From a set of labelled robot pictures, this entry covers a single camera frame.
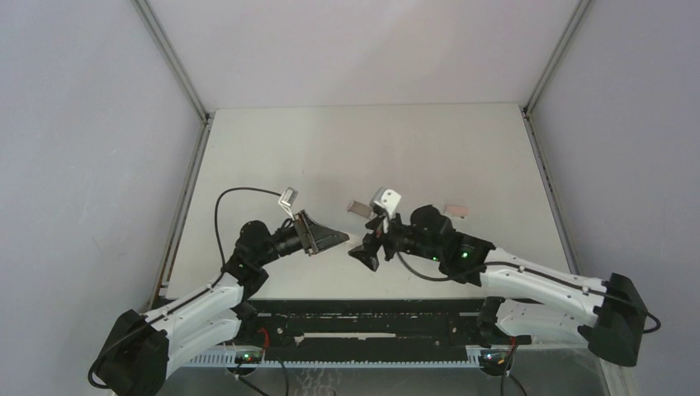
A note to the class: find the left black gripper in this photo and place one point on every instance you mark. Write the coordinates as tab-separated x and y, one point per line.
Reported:
321	237

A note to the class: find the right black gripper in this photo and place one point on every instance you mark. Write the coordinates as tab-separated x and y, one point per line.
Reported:
368	251

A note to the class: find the pink stapler top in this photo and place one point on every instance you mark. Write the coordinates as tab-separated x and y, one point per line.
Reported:
456	211

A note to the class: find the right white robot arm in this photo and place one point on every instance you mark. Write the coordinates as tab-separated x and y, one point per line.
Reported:
609	315

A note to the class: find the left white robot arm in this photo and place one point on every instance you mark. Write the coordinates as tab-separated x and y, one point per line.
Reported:
143	349

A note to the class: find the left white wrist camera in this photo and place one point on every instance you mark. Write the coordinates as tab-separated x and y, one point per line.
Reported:
287	199

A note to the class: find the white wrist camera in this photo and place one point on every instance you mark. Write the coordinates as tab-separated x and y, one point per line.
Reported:
385	203
287	199

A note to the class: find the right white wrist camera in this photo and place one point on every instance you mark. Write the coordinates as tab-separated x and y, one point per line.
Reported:
385	203

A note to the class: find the black front mounting rail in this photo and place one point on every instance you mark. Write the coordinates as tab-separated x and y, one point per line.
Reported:
346	332

